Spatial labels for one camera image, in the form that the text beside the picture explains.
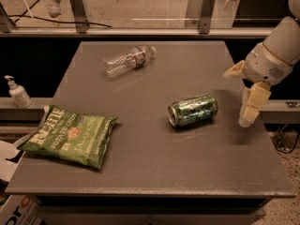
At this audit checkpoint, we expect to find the metal bracket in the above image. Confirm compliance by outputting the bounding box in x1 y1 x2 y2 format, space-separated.
69 0 89 34
199 0 216 34

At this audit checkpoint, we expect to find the green soda can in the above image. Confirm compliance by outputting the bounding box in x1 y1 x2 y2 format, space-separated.
167 94 218 127

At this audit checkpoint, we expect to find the white cardboard box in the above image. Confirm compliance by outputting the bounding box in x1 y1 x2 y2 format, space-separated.
0 140 43 225

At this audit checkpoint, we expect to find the clear plastic water bottle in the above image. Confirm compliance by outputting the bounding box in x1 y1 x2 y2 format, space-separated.
104 45 157 78

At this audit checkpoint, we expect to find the green jalapeno chips bag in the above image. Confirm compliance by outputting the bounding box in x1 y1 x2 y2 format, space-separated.
15 105 117 169

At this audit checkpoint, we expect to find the metal bracket left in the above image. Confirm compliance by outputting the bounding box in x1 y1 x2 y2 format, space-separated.
69 0 89 34

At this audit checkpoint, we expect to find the metal window rail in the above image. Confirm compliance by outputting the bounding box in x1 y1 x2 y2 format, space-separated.
0 27 273 38

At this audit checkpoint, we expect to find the metal bracket right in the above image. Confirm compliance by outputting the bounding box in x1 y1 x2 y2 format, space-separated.
199 0 216 34

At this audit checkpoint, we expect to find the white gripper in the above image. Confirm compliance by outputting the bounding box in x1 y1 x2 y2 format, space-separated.
223 42 294 128

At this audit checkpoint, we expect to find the white pump dispenser bottle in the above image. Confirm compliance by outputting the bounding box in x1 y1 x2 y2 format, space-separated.
5 75 32 108

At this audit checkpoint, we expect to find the black cable on floor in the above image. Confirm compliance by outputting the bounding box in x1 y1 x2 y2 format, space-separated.
272 124 300 154

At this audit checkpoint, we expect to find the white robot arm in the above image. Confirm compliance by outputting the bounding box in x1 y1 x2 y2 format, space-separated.
223 0 300 128

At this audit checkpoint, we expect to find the black cable behind glass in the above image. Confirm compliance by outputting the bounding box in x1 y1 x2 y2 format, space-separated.
7 0 113 29

